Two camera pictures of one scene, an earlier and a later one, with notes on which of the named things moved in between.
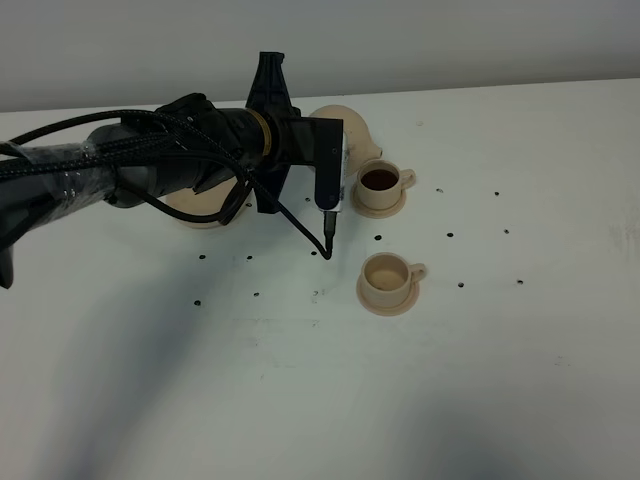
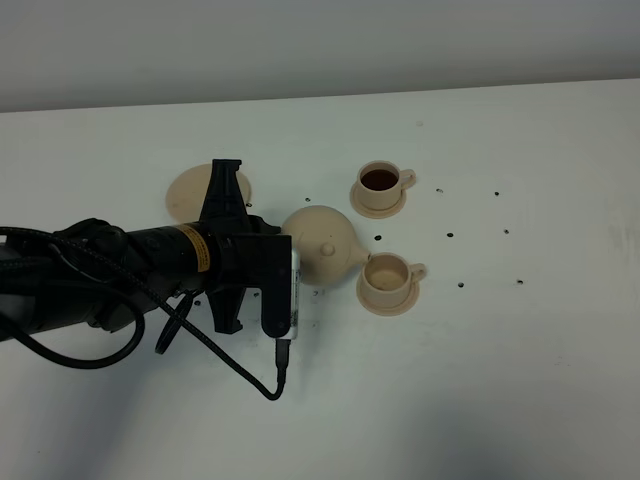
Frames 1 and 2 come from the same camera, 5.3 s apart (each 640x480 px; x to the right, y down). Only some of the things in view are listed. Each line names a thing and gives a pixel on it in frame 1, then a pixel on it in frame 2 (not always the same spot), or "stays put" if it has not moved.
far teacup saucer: (375, 213) stays put
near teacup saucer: (413, 297) stays put
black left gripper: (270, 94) to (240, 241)
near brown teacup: (387, 279) stays put
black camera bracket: (318, 142) to (264, 262)
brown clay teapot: (358, 144) to (325, 238)
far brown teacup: (380, 184) stays put
